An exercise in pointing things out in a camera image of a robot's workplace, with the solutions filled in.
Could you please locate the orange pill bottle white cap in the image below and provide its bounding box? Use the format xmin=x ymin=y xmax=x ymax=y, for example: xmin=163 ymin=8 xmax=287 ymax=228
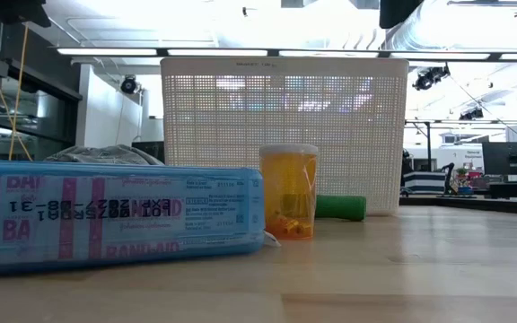
xmin=258 ymin=143 xmax=320 ymax=240

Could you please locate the white paper leaflet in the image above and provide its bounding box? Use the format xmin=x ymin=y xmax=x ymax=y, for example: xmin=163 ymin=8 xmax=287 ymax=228
xmin=264 ymin=230 xmax=282 ymax=249

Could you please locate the green bandage roll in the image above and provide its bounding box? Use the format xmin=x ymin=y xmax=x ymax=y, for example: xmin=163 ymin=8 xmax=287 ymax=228
xmin=315 ymin=194 xmax=368 ymax=223

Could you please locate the blue Band-Aid first aid box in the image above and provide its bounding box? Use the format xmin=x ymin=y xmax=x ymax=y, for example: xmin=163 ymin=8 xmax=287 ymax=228
xmin=0 ymin=160 xmax=267 ymax=275

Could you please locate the white perforated plastic basket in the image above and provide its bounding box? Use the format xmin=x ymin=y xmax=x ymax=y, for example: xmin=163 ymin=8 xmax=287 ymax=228
xmin=160 ymin=57 xmax=410 ymax=216

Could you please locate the small black screen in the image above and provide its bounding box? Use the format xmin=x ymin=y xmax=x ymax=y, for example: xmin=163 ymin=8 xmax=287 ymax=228
xmin=131 ymin=141 xmax=166 ymax=163

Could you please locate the grey patterned cloth bundle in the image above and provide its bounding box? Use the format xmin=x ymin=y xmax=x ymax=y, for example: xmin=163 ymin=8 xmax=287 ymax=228
xmin=44 ymin=144 xmax=165 ymax=166

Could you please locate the striped blue white box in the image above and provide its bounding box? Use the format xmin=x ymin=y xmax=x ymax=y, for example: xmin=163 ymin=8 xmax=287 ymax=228
xmin=402 ymin=171 xmax=446 ymax=195

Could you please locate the large black ceiling spotlight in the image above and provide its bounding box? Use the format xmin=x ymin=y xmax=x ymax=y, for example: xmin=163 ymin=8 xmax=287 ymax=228
xmin=412 ymin=65 xmax=451 ymax=92

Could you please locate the long ceiling light strip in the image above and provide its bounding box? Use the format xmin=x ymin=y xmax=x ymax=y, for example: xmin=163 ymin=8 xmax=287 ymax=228
xmin=56 ymin=47 xmax=517 ymax=62

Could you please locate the small black ceiling spotlight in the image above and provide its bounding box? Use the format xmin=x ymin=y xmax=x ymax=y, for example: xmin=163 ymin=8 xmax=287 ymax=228
xmin=459 ymin=107 xmax=485 ymax=121

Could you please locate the black background table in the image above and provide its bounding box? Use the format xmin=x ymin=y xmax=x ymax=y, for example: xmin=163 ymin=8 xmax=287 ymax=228
xmin=399 ymin=193 xmax=517 ymax=217

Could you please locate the black computer monitor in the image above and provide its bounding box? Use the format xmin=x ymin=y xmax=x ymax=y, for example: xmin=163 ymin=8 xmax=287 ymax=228
xmin=481 ymin=141 xmax=517 ymax=176

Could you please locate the round black ceiling camera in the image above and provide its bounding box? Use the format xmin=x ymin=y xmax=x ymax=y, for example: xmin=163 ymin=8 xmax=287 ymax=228
xmin=119 ymin=74 xmax=139 ymax=95

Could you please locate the black metal frame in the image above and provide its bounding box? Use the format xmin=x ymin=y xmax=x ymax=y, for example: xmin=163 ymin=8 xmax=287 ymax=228
xmin=404 ymin=118 xmax=434 ymax=172

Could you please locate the yellow cord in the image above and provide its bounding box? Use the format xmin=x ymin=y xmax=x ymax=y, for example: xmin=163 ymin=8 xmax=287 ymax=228
xmin=8 ymin=24 xmax=31 ymax=162
xmin=0 ymin=0 xmax=34 ymax=162

